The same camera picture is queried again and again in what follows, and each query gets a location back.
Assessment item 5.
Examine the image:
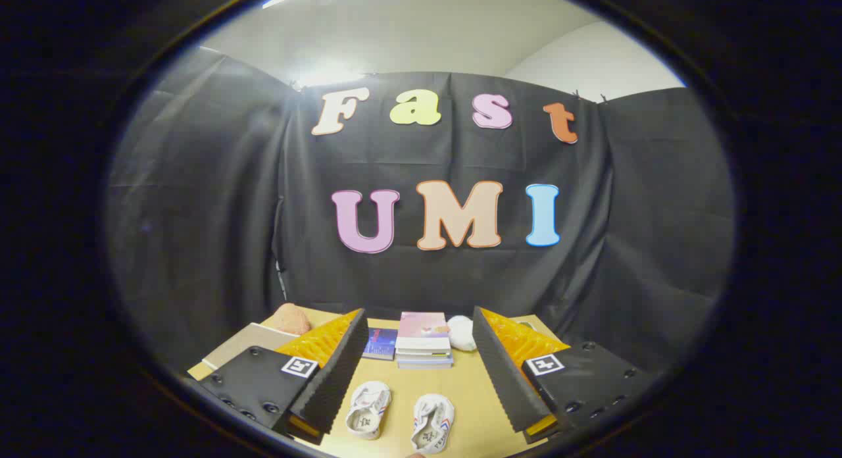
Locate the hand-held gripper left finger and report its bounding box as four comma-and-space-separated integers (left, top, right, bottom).
197, 308, 370, 445

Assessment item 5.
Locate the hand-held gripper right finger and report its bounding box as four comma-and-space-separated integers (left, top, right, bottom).
472, 306, 652, 444

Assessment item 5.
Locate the white canvas shoe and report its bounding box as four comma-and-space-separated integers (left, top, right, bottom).
345, 380, 393, 440
411, 394, 455, 454

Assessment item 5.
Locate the beige fabric storage box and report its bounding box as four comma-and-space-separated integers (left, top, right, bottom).
201, 322, 300, 372

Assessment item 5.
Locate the blue cover book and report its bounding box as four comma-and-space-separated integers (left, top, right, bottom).
362, 328, 399, 361

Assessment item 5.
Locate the white plush ball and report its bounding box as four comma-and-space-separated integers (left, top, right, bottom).
447, 315, 477, 352

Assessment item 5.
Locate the peach fuzzy plush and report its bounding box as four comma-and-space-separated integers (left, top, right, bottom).
271, 303, 312, 336

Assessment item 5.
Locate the pink cover book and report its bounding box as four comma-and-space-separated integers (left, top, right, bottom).
397, 312, 452, 351

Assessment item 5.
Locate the black backdrop cloth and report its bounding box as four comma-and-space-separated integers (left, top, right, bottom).
105, 47, 736, 380

